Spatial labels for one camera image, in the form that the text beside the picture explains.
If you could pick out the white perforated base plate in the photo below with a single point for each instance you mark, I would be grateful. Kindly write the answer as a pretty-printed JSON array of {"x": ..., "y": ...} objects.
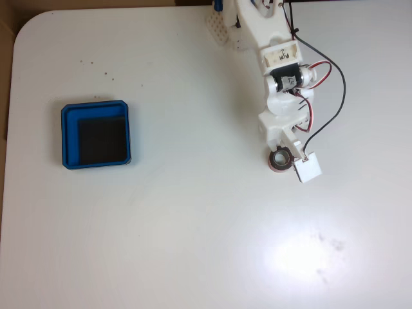
[{"x": 218, "y": 29}]

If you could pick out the blue table clamp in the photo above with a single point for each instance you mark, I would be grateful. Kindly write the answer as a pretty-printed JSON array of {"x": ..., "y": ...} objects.
[{"x": 217, "y": 4}]

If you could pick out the red tape roll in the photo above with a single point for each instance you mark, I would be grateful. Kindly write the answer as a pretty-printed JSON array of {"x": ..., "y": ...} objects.
[{"x": 273, "y": 161}]

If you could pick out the white camera box with mount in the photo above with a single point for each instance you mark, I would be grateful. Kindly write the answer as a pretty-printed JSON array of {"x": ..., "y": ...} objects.
[{"x": 307, "y": 167}]

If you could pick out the blue square box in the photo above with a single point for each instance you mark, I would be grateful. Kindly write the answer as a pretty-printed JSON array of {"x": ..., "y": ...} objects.
[{"x": 66, "y": 138}]

